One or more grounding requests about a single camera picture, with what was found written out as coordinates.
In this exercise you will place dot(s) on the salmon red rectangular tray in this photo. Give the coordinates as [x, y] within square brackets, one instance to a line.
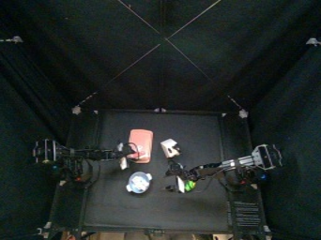
[141, 144]

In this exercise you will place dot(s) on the silver frame middle clamp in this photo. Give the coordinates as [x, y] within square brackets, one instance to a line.
[160, 110]

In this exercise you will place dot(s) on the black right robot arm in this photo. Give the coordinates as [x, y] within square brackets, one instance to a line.
[240, 162]

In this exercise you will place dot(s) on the silver frame corner clamp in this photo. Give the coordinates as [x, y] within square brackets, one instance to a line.
[75, 109]
[244, 113]
[313, 41]
[15, 39]

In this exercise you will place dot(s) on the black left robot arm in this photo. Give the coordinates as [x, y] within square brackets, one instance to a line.
[79, 153]

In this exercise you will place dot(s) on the white printed label sticker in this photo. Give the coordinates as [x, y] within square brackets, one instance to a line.
[247, 214]

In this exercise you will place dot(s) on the green toy item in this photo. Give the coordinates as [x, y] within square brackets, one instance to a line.
[190, 185]

